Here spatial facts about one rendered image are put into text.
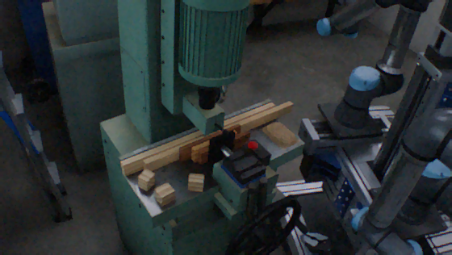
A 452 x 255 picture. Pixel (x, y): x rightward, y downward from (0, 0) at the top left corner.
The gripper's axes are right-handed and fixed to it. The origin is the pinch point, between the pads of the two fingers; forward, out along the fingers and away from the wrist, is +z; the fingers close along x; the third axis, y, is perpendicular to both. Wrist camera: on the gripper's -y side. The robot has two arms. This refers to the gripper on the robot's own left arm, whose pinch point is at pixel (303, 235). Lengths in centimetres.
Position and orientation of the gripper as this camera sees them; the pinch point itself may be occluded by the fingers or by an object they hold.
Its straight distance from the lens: 124.2
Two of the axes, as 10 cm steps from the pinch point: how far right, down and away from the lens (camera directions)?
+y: 1.7, 9.5, 2.5
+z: -5.2, -1.3, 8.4
